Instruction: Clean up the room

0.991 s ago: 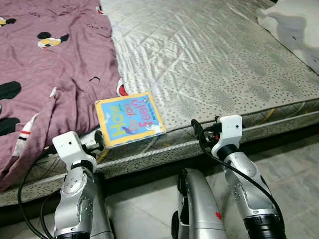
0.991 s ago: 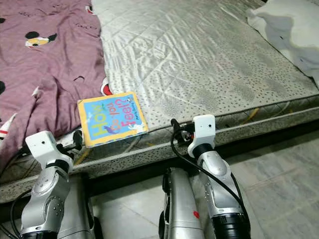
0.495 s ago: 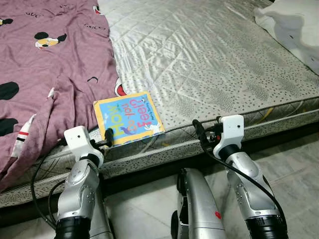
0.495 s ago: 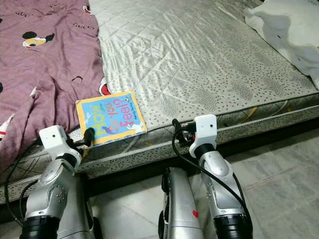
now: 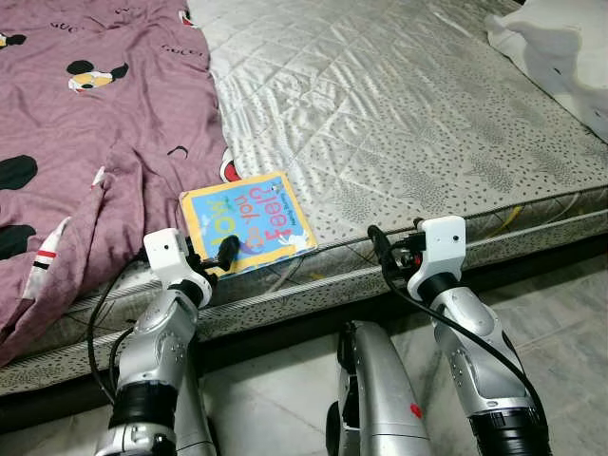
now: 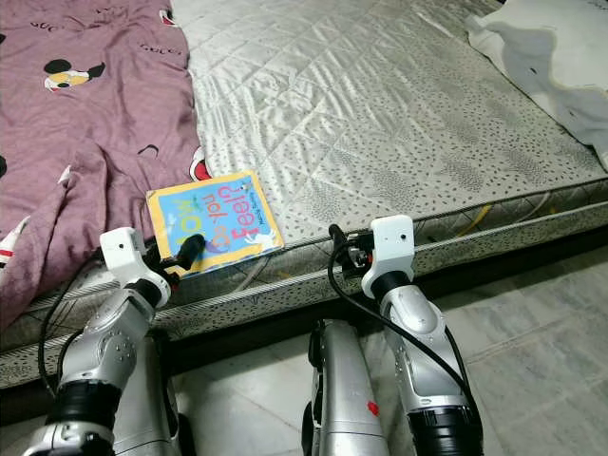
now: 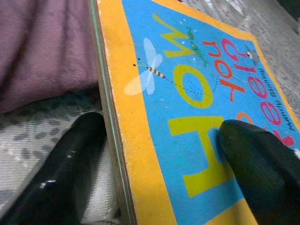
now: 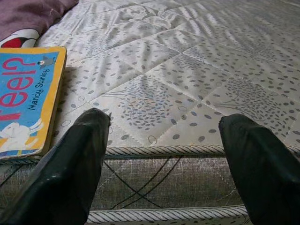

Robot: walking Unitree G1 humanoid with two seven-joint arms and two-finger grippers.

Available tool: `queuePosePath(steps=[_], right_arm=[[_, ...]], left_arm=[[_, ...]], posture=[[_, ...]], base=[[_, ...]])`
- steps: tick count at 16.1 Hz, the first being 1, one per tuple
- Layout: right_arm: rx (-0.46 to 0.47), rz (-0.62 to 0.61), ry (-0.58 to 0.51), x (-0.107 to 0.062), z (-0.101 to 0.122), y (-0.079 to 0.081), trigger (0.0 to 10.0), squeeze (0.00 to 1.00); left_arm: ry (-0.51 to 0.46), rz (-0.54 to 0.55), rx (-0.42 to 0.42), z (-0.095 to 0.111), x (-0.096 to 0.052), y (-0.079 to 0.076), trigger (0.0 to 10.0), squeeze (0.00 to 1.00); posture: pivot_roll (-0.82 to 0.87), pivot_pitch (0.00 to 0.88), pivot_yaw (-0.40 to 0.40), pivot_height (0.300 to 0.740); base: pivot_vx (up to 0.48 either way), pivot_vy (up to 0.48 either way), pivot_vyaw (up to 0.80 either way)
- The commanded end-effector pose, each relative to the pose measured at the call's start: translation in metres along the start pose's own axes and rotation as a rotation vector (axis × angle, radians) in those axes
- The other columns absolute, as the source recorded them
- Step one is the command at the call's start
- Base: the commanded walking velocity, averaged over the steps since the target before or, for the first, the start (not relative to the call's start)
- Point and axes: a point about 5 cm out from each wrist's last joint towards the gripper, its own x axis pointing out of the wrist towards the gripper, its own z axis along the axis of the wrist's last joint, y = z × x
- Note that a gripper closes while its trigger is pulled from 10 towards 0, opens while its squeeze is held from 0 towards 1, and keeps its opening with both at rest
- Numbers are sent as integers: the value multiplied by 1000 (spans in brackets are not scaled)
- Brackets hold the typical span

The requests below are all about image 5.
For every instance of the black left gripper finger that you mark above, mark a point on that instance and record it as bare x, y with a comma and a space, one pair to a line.
228, 252

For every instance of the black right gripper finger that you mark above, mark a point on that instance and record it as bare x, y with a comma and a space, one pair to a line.
380, 245

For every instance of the colourful children's board book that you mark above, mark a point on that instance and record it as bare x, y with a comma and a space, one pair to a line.
247, 223

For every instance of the white pillow with green tree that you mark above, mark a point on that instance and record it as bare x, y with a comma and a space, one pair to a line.
560, 57

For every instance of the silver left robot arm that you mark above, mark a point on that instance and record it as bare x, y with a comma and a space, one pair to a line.
157, 351

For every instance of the grey quilted mattress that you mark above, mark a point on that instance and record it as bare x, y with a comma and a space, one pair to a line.
399, 114

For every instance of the silver right robot leg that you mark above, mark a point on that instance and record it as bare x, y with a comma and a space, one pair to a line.
375, 399

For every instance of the silver robot leg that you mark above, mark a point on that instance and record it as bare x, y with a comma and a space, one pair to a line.
201, 418
375, 399

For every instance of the silver left robot leg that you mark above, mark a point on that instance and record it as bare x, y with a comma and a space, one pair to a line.
201, 418

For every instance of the purple Mickey print blanket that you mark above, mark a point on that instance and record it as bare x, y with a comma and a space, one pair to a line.
95, 142

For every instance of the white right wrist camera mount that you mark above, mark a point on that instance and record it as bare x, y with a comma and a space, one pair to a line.
442, 242

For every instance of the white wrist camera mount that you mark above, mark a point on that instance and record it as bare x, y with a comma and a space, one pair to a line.
166, 252
442, 242

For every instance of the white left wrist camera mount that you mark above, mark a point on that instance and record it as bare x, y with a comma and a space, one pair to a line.
166, 252

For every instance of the black bed frame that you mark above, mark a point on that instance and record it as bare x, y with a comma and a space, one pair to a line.
275, 332

